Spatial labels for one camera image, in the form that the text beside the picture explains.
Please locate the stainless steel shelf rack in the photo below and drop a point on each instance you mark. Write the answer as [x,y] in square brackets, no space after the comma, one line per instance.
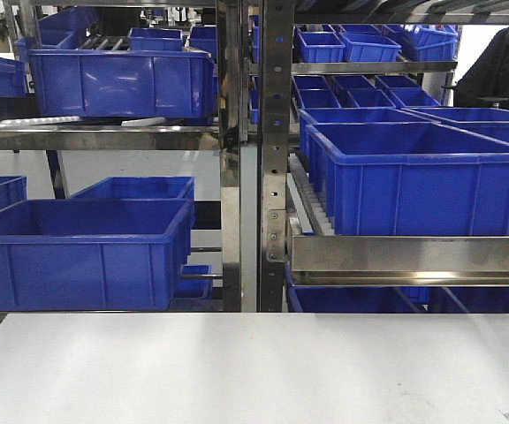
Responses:
[320,259]

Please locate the large blue bin front left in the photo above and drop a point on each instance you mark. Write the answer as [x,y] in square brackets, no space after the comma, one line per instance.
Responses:
[66,255]

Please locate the blue bin upper left shelf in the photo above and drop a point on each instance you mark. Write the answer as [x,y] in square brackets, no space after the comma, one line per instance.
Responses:
[107,83]

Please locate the blue bin far right middle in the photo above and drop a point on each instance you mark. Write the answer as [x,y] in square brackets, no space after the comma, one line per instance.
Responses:
[492,123]

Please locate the black jacket on chair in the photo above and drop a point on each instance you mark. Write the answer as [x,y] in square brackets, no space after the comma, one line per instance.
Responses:
[488,77]

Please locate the blue bin behind right bin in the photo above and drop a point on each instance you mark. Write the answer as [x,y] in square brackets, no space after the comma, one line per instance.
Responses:
[348,116]

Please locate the large blue bin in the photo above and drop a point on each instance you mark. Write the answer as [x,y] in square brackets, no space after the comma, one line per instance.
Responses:
[66,255]
[405,179]

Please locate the large blue bin front right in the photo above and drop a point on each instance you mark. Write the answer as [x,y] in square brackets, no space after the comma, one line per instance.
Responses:
[405,179]

